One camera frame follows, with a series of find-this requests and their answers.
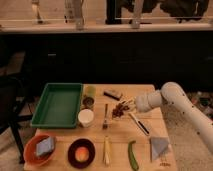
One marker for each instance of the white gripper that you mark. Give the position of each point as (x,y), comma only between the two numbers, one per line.
(141,103)

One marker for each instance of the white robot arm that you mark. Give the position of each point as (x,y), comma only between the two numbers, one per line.
(172,93)

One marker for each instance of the black and tan brush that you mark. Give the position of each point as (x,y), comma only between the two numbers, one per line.
(113,94)

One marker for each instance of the white paper cup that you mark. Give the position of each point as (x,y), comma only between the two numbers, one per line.
(86,117)

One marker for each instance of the pale yellow corn cob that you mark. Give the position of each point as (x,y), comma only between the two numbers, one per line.
(106,153)

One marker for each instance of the grey folded cloth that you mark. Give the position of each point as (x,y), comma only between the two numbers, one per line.
(159,146)

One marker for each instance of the green chili pepper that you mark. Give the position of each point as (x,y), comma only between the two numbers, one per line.
(133,162)

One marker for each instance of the dark maroon plate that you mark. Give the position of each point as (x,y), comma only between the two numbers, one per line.
(71,153)

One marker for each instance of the orange fruit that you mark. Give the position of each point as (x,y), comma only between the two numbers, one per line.
(81,154)

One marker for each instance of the green plastic tray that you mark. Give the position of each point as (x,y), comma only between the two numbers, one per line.
(58,106)

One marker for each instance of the orange bowl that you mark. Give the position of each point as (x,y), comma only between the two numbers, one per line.
(30,151)

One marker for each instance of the blue-grey sponge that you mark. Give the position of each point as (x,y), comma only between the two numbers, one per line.
(45,146)

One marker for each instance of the black chair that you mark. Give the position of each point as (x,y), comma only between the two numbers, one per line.
(10,107)

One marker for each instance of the white spoon black handle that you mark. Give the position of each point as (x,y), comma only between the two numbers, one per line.
(139,124)

